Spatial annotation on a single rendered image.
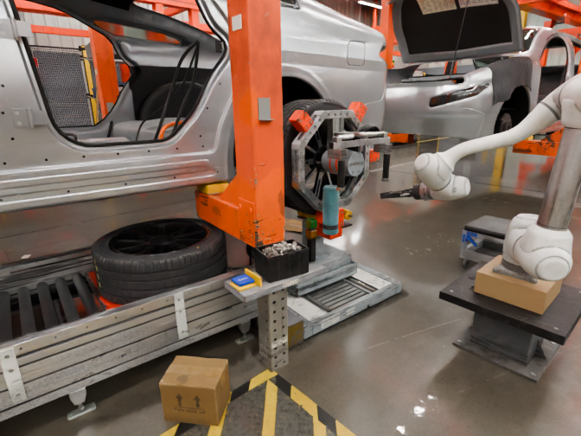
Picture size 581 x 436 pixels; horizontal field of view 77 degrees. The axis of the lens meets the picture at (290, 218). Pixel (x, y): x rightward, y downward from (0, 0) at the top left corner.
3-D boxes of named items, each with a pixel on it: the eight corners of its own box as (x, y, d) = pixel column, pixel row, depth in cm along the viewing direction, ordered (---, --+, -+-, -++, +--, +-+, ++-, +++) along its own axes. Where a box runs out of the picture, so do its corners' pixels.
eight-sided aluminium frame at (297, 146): (360, 198, 233) (363, 108, 216) (367, 201, 228) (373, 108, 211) (291, 214, 201) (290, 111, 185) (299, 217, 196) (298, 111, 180)
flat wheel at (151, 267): (177, 245, 244) (173, 211, 237) (252, 269, 207) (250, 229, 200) (73, 284, 193) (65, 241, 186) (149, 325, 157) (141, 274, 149)
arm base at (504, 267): (550, 268, 172) (552, 258, 171) (536, 285, 158) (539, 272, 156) (507, 257, 185) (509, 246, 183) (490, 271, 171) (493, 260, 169)
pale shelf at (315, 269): (303, 260, 181) (303, 255, 180) (326, 272, 168) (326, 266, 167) (224, 287, 156) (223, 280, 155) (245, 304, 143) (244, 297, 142)
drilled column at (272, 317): (277, 352, 180) (274, 274, 167) (289, 363, 172) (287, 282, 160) (259, 361, 174) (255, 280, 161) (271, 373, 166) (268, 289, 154)
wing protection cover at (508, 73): (502, 104, 440) (509, 57, 425) (530, 104, 417) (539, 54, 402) (472, 105, 399) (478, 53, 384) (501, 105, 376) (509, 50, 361)
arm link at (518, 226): (535, 254, 174) (544, 210, 167) (550, 271, 157) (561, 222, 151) (497, 252, 178) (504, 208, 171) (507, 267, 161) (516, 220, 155)
